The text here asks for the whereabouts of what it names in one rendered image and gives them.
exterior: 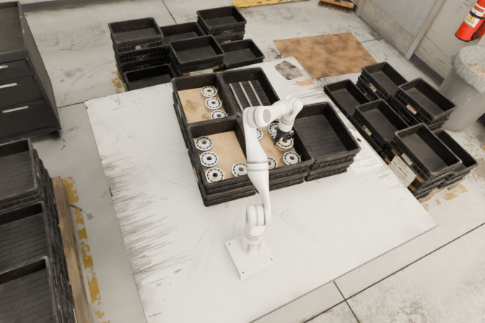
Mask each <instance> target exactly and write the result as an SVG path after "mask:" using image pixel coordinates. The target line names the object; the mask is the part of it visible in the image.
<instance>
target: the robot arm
mask: <svg viewBox="0 0 485 323"><path fill-rule="evenodd" d="M302 108H303V103H302V101H301V100H299V99H297V98H296V97H295V96H294V95H292V94H287V95H286V96H285V97H284V98H283V99H282V100H280V101H278V102H275V103H273V104H272V106H256V107H247V108H245V110H244V112H243V116H242V120H243V127H244V132H245V142H246V153H247V173H248V176H249V178H250V180H251V182H252V183H253V184H254V185H255V187H256V188H257V190H258V192H259V193H260V195H261V199H262V204H255V205H248V207H247V208H246V211H245V226H244V231H243V236H242V244H241V247H242V250H243V251H244V252H245V253H247V255H253V254H256V253H259V252H260V250H261V245H262V242H261V241H262V238H263V233H264V230H265V226H267V225H269V224H270V223H271V217H272V215H271V203H270V196H269V186H268V157H267V155H266V153H265V151H264V150H263V148H262V146H261V145H260V143H259V141H258V137H257V133H256V128H262V127H266V126H267V125H268V124H270V123H271V122H272V121H274V120H275V121H279V124H278V127H277V132H276V133H275V134H273V133H271V140H272V141H273V143H274V146H275V147H276V145H277V142H278V141H280V139H281V138H283V139H282V141H283V142H284V143H286V141H287V140H290V138H291V137H292V136H293V135H294V131H293V130H292V126H293V122H294V119H295V117H296V115H297V114H298V112H299V111H300V110H301V109H302ZM275 136H276V137H275Z"/></svg>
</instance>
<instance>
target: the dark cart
mask: <svg viewBox="0 0 485 323"><path fill-rule="evenodd" d="M59 130H61V123H60V119H59V116H58V109H57V106H56V100H55V96H54V93H53V86H52V83H51V80H50V77H49V75H48V72H47V70H46V67H45V64H44V63H43V59H42V57H41V55H40V52H39V50H38V47H37V45H36V42H35V39H34V37H33V35H32V32H31V30H30V27H29V25H28V23H27V20H26V17H25V14H24V12H23V10H22V7H21V4H20V2H19V1H9V2H2V3H0V144H1V143H7V142H10V141H16V140H20V139H23V138H29V137H32V136H37V135H41V134H44V133H50V132H53V133H54V135H55V136H56V137H57V138H58V137H60V135H59Z"/></svg>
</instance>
